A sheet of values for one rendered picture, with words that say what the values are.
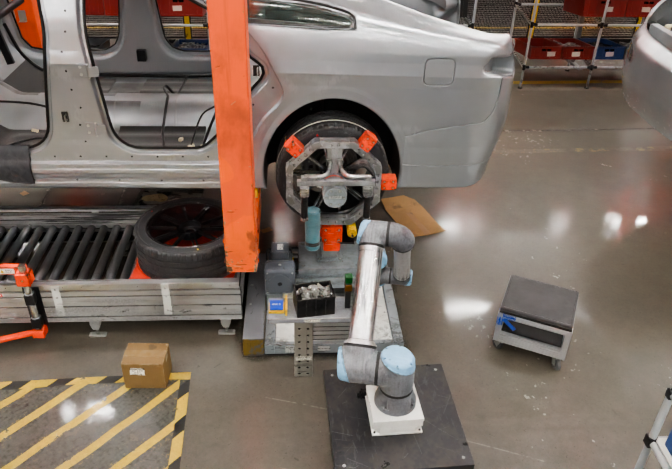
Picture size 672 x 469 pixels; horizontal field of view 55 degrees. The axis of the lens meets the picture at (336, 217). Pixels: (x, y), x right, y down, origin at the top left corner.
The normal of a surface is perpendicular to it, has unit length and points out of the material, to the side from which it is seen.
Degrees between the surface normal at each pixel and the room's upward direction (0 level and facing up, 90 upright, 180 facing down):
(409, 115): 90
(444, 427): 0
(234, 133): 90
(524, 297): 0
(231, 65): 90
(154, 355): 0
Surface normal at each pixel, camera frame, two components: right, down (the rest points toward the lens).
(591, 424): 0.03, -0.85
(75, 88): 0.06, 0.51
